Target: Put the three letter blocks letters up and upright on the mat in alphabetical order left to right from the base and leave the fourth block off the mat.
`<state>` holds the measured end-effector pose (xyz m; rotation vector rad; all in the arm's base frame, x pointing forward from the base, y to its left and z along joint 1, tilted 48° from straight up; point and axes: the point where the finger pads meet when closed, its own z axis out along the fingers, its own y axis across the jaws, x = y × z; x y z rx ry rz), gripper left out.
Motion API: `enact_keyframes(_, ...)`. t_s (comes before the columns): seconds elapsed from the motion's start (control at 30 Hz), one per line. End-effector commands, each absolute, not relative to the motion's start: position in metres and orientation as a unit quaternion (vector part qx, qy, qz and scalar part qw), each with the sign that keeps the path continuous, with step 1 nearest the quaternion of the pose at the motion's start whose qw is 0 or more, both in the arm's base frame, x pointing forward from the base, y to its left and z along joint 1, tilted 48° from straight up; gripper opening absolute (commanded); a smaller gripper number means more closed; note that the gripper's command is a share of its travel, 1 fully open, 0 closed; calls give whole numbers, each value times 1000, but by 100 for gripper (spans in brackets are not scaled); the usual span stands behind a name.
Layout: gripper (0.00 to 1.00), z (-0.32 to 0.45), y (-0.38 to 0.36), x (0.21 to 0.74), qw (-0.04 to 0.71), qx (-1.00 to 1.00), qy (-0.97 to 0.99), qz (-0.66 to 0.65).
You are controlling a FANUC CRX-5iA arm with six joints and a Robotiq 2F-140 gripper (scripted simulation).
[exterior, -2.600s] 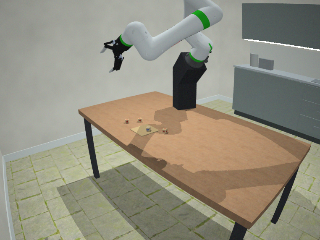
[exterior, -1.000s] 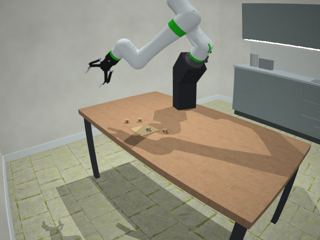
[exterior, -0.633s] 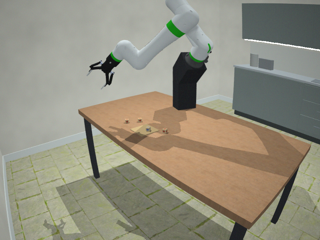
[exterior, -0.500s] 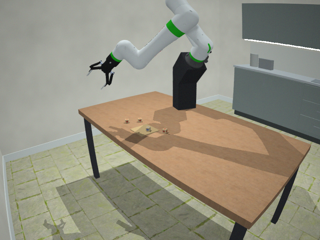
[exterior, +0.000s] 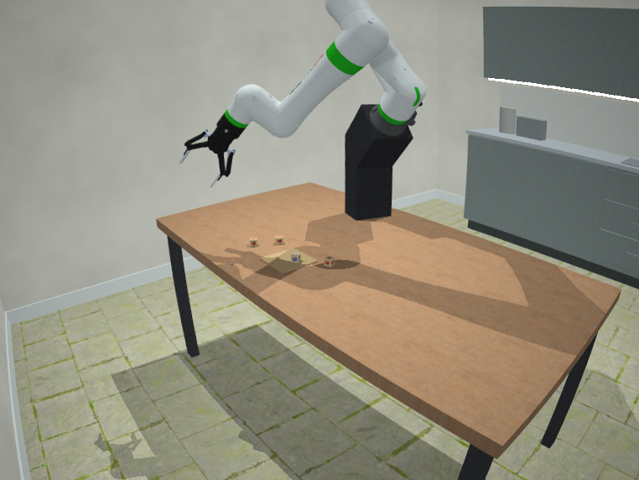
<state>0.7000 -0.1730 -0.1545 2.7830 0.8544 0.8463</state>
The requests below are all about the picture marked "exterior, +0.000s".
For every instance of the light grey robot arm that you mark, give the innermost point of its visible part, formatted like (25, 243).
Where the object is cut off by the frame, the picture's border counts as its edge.
(364, 37)

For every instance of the beige square mat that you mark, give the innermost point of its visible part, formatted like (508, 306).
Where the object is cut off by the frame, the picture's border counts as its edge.
(282, 260)

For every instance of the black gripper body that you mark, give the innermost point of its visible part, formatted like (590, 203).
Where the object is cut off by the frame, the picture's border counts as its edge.
(219, 140)

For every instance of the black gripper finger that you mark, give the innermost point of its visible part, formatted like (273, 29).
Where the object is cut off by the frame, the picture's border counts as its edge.
(196, 145)
(224, 170)

